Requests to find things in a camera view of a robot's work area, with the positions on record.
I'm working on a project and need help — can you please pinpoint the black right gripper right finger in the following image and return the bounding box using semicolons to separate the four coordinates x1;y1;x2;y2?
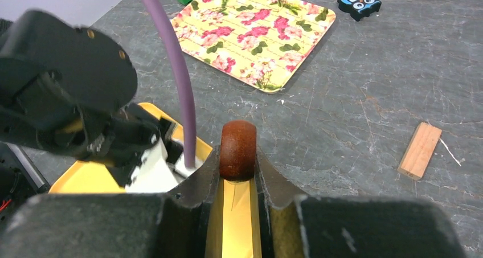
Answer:
255;149;465;257

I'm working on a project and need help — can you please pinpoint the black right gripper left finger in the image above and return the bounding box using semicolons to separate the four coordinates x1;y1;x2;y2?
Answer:
1;148;221;257

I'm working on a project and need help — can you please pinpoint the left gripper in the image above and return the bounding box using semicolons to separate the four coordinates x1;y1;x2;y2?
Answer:
78;104;178;187

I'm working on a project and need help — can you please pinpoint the metal scraper with wooden handle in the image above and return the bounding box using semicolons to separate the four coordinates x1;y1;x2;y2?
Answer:
219;120;257;182

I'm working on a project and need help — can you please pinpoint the yellow cutting mat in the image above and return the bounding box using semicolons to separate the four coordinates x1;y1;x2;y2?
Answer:
49;166;263;257

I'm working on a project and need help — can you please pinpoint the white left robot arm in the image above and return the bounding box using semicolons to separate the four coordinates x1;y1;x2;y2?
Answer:
1;9;182;186

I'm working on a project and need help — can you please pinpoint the small wooden block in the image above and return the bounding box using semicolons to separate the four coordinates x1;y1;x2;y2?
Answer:
397;122;442;181

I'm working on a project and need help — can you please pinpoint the floral pattern tray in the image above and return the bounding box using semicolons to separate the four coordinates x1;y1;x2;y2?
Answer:
171;0;336;93

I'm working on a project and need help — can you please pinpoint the black patterned small box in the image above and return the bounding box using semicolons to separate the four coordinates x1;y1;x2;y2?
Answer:
337;0;382;22

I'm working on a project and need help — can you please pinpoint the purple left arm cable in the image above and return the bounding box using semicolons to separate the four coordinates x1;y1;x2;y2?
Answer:
130;0;198;170

